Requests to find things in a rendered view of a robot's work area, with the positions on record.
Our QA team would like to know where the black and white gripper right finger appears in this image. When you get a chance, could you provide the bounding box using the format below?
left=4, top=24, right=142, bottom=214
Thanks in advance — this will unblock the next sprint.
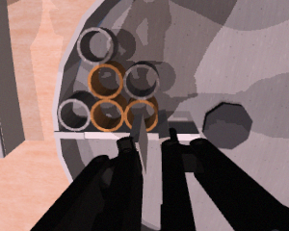
left=157, top=110, right=289, bottom=231

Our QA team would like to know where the grey metal ring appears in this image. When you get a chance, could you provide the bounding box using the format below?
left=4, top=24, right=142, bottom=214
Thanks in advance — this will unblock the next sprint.
left=58, top=91, right=97, bottom=131
left=77, top=27, right=118, bottom=65
left=123, top=62, right=159, bottom=100

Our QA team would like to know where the bronze bushing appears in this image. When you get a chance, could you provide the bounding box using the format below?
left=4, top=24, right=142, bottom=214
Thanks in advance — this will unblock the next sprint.
left=124, top=96, right=158, bottom=131
left=88, top=61, right=126, bottom=99
left=91, top=94, right=127, bottom=132

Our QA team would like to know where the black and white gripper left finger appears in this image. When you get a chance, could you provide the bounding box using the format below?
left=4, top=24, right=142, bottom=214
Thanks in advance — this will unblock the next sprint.
left=30, top=114, right=148, bottom=231

